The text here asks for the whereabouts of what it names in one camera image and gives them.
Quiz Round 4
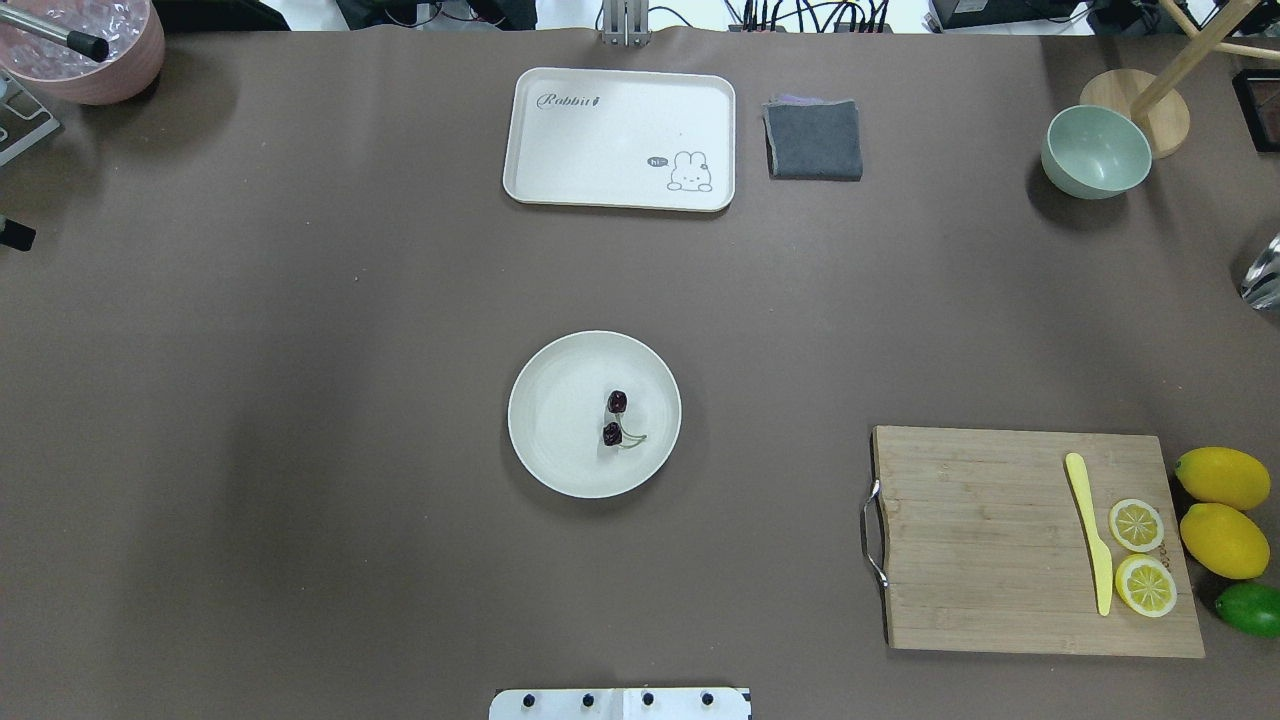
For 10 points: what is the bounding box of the cream round plate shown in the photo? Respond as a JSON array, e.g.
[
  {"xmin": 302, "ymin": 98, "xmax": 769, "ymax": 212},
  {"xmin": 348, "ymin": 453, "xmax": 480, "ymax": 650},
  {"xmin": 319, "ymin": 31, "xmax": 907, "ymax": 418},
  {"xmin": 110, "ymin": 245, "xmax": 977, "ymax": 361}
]
[{"xmin": 507, "ymin": 331, "xmax": 684, "ymax": 498}]

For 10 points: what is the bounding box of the dark red cherry pair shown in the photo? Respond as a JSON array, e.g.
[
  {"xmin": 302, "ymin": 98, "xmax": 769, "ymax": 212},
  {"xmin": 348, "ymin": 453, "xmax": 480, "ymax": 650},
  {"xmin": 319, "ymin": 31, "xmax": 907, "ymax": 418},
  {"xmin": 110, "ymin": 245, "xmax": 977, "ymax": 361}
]
[{"xmin": 602, "ymin": 389, "xmax": 648, "ymax": 448}]

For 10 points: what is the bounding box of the white rabbit tray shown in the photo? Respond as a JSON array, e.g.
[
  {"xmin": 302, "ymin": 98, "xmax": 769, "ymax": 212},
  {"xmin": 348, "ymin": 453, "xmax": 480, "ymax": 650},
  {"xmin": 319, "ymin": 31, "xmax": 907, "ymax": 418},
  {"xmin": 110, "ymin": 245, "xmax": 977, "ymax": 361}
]
[{"xmin": 502, "ymin": 67, "xmax": 737, "ymax": 211}]

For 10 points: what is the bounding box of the black framed glass tray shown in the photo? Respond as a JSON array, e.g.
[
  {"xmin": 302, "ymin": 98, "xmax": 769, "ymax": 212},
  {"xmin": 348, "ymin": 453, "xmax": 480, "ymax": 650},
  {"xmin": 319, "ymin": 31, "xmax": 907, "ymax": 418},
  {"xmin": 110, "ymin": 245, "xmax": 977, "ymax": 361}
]
[{"xmin": 1231, "ymin": 69, "xmax": 1279, "ymax": 152}]

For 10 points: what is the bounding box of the metal rack at left edge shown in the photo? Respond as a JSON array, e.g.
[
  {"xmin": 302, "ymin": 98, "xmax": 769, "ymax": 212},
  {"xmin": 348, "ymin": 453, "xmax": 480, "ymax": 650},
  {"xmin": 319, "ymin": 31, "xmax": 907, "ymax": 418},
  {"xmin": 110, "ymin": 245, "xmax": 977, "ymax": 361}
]
[{"xmin": 1, "ymin": 70, "xmax": 61, "ymax": 167}]

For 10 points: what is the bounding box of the pink bowl with ice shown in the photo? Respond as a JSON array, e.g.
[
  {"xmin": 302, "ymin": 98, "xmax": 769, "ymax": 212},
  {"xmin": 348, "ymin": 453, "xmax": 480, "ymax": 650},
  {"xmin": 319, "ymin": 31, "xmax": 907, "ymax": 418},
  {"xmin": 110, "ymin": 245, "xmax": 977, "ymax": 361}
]
[{"xmin": 1, "ymin": 1, "xmax": 166, "ymax": 106}]

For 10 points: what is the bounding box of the grey folded cloth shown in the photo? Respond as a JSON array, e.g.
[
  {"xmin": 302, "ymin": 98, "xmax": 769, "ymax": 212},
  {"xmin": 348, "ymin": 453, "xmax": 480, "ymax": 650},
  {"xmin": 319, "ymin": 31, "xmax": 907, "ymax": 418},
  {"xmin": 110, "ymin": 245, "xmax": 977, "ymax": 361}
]
[{"xmin": 763, "ymin": 96, "xmax": 864, "ymax": 182}]

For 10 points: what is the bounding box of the bamboo cutting board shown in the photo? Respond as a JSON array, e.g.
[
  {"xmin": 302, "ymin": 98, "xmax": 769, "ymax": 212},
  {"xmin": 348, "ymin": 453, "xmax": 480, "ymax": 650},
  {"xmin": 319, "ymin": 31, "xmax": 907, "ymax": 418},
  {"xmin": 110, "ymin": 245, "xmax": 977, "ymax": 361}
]
[{"xmin": 869, "ymin": 425, "xmax": 1204, "ymax": 659}]

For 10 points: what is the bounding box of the mint green bowl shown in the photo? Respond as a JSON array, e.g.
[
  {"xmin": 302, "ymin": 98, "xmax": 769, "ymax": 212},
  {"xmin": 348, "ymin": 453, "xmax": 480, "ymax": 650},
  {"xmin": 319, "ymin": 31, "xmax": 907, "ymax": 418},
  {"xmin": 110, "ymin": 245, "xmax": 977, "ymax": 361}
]
[{"xmin": 1039, "ymin": 105, "xmax": 1155, "ymax": 200}]

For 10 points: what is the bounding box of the yellow plastic knife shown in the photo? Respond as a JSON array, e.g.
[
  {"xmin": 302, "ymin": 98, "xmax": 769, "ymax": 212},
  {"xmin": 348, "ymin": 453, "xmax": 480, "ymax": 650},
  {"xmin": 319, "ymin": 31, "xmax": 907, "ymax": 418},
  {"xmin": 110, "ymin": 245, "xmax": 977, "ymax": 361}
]
[{"xmin": 1064, "ymin": 452, "xmax": 1114, "ymax": 618}]

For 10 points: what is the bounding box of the wooden cup stand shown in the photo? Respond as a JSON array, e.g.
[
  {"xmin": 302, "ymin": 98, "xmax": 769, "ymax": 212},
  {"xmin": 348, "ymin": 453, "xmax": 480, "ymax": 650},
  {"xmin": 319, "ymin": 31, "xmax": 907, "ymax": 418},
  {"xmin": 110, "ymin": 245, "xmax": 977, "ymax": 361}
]
[{"xmin": 1078, "ymin": 1, "xmax": 1279, "ymax": 159}]

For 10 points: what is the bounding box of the lemon slice upper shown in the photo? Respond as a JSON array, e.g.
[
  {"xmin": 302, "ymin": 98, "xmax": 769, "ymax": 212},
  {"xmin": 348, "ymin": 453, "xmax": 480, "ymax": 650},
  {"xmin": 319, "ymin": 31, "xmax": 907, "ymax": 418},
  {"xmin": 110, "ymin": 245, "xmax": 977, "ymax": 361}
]
[{"xmin": 1107, "ymin": 498, "xmax": 1165, "ymax": 553}]

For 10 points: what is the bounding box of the lemon slice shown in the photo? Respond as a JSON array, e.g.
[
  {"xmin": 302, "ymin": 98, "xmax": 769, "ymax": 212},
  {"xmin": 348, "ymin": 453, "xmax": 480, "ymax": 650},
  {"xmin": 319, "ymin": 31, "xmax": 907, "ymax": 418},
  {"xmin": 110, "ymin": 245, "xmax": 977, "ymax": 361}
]
[
  {"xmin": 1114, "ymin": 553, "xmax": 1178, "ymax": 618},
  {"xmin": 1107, "ymin": 498, "xmax": 1165, "ymax": 553}
]

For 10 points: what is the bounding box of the lemon slice lower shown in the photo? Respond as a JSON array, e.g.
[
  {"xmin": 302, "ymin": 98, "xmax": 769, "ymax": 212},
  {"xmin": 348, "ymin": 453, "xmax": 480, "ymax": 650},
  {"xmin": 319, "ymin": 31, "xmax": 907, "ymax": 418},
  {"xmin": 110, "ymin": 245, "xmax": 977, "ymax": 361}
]
[{"xmin": 1114, "ymin": 553, "xmax": 1178, "ymax": 618}]

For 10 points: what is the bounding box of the whole lemon upper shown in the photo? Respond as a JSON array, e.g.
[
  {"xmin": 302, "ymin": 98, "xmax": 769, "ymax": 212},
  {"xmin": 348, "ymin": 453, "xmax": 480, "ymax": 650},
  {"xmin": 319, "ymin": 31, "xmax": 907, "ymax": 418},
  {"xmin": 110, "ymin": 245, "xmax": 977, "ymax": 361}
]
[{"xmin": 1172, "ymin": 446, "xmax": 1272, "ymax": 512}]

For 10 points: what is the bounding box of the whole lemon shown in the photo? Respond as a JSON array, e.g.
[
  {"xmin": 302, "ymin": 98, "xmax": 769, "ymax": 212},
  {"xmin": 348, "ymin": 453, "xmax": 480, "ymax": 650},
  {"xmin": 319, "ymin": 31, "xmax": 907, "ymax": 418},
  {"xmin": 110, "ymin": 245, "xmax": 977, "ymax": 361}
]
[
  {"xmin": 1172, "ymin": 446, "xmax": 1272, "ymax": 512},
  {"xmin": 1179, "ymin": 502, "xmax": 1271, "ymax": 580}
]

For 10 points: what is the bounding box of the metal ice scoop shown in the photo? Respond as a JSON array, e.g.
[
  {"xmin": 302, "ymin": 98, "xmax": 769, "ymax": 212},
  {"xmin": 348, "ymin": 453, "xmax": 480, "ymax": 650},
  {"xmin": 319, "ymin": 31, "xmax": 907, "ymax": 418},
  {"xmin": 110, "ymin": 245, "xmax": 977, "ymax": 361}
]
[{"xmin": 1238, "ymin": 234, "xmax": 1280, "ymax": 313}]

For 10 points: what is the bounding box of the whole lemon lower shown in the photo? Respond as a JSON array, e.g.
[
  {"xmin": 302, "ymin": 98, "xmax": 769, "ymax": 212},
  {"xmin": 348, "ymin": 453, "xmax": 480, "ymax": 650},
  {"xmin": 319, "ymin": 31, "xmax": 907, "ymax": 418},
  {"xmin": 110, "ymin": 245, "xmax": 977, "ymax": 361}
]
[{"xmin": 1179, "ymin": 502, "xmax": 1271, "ymax": 580}]

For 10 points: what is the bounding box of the green lime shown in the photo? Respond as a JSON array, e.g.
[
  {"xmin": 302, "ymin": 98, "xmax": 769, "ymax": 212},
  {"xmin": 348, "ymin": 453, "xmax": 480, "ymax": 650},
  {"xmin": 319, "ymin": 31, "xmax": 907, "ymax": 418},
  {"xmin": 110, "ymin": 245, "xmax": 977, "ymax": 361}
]
[{"xmin": 1213, "ymin": 582, "xmax": 1279, "ymax": 638}]

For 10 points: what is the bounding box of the black handled metal tool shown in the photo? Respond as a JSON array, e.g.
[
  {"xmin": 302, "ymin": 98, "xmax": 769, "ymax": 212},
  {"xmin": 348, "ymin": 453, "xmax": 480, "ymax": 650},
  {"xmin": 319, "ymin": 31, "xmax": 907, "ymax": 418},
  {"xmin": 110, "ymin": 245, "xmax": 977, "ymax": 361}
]
[{"xmin": 1, "ymin": 3, "xmax": 110, "ymax": 63}]

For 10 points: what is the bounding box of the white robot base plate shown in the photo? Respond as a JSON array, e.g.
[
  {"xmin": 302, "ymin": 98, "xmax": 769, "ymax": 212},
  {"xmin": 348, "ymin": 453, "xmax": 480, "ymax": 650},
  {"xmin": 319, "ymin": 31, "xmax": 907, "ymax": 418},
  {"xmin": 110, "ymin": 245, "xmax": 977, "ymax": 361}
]
[{"xmin": 488, "ymin": 685, "xmax": 753, "ymax": 719}]

